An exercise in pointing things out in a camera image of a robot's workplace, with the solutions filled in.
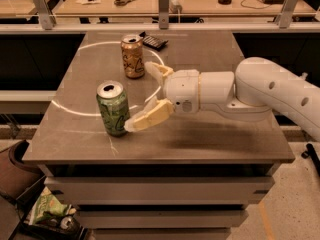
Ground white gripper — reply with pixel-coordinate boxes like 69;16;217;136
124;61;200;132

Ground green soda can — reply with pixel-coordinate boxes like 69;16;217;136
96;80;130;137

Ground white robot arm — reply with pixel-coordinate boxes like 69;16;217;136
125;57;320;141

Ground gold soda can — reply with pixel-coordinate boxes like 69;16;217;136
121;34;145;79

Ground crushed can in bin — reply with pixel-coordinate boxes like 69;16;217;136
60;216;78;232

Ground black calculator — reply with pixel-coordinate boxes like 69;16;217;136
139;32;167;51

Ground white power strip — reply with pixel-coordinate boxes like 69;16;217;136
169;0;182;13

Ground scissors on back desk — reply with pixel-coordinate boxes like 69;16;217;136
114;0;137;7

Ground grey drawer cabinet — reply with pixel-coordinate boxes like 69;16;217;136
45;175;274;240

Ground green snack bag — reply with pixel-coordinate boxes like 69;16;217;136
29;187;76;225

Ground black bin with trash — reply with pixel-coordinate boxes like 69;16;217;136
10;176;84;240

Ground middle metal bracket post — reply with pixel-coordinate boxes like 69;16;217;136
158;0;169;29

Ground metal bracket post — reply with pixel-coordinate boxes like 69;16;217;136
158;0;169;29
275;0;299;28
32;0;56;30

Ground left metal bracket post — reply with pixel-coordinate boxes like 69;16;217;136
32;0;56;30

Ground black cable on desk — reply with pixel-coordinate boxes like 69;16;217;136
239;0;273;10

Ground right metal bracket post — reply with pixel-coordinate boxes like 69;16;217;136
275;0;299;28

